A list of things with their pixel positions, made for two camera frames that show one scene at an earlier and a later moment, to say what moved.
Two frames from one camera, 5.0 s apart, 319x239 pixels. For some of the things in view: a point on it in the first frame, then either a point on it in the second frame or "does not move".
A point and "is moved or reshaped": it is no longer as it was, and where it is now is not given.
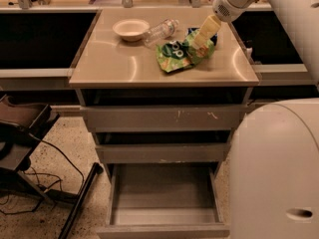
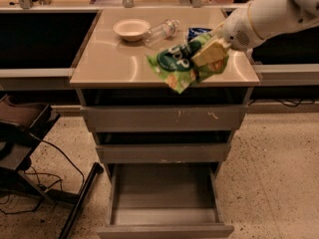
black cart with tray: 22,125 does not move
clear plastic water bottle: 160,32 does not move
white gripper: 228,8 → 236,30
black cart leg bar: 96,169 does not move
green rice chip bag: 179,55 is moved or reshaped
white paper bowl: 131,29 does not move
